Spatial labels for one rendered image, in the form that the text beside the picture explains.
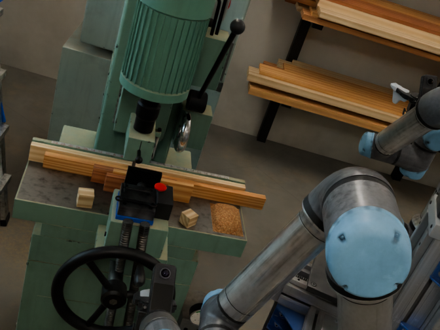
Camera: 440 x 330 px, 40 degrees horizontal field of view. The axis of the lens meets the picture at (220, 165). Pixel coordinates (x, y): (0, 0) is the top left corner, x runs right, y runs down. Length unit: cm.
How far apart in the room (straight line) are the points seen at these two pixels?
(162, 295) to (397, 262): 52
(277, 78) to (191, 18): 215
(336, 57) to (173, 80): 260
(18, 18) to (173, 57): 275
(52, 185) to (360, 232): 96
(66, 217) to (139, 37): 48
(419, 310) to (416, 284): 7
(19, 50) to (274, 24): 165
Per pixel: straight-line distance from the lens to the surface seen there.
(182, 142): 168
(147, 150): 155
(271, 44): 388
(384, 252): 85
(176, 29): 137
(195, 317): 169
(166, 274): 122
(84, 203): 153
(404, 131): 165
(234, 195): 169
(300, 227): 103
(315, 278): 172
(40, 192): 157
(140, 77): 143
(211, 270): 287
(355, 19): 335
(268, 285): 109
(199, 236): 157
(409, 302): 142
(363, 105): 361
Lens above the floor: 184
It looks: 30 degrees down
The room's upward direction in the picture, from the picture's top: 19 degrees clockwise
